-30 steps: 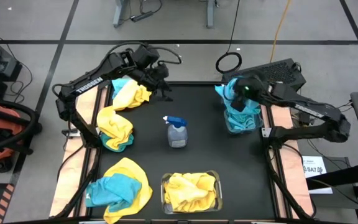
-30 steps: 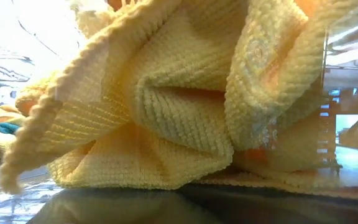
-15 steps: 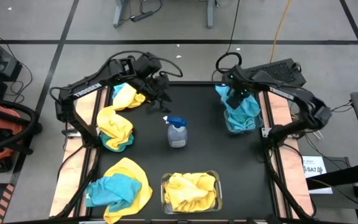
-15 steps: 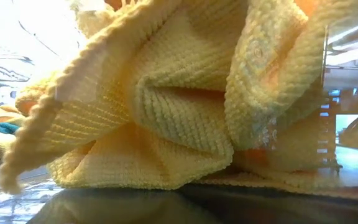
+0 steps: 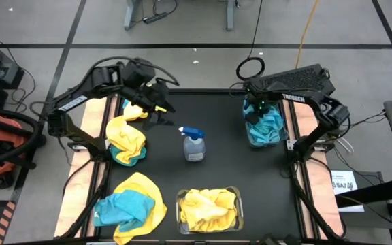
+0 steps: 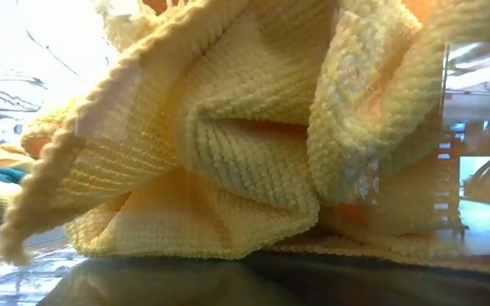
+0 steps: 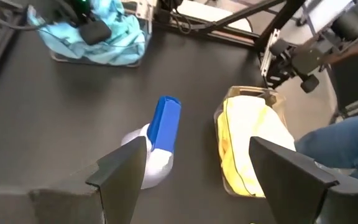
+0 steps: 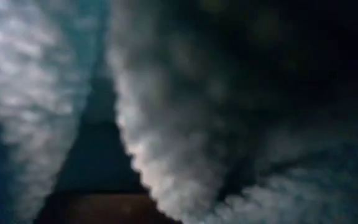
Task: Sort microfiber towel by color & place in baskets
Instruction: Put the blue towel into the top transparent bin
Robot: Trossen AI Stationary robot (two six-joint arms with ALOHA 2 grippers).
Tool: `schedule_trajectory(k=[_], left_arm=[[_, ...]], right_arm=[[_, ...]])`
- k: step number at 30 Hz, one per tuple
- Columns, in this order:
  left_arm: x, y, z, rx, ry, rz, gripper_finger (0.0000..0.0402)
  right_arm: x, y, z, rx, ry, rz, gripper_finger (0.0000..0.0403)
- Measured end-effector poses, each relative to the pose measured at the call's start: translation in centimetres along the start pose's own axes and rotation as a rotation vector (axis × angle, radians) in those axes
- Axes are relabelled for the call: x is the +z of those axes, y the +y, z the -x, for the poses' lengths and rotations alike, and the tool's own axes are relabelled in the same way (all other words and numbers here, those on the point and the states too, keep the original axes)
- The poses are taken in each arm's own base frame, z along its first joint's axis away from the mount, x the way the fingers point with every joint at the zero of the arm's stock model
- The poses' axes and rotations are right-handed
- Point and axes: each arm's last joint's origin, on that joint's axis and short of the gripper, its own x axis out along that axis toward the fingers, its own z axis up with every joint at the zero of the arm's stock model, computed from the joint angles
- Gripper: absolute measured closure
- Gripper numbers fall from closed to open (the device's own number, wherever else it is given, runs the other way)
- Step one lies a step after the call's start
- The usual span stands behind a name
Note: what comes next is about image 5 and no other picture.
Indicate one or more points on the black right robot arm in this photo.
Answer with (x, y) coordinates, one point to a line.
(294, 97)

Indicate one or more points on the wooden side board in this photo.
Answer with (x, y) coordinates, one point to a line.
(320, 190)
(77, 190)

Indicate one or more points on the clear plastic basket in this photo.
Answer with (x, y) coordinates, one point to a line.
(239, 221)
(269, 145)

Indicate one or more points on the black aluminium table frame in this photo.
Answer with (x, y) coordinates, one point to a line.
(199, 91)

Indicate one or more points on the teal microfiber towel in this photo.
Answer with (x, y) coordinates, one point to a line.
(141, 158)
(264, 136)

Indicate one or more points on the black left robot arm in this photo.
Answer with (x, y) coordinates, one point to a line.
(73, 102)

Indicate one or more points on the white paper sign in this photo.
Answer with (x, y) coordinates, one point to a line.
(342, 177)

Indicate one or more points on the grey spray bottle blue trigger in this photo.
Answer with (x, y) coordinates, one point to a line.
(194, 149)

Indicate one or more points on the black power strip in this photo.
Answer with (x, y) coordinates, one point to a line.
(155, 18)

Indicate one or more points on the grey desk leg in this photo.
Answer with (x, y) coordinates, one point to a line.
(230, 17)
(129, 17)

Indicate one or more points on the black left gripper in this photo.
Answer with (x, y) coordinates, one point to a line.
(157, 95)

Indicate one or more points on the black metal beam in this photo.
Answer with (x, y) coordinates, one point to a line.
(379, 192)

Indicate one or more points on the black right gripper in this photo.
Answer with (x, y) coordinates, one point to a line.
(260, 106)

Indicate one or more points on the red vacuum cleaner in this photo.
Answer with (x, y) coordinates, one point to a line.
(9, 133)

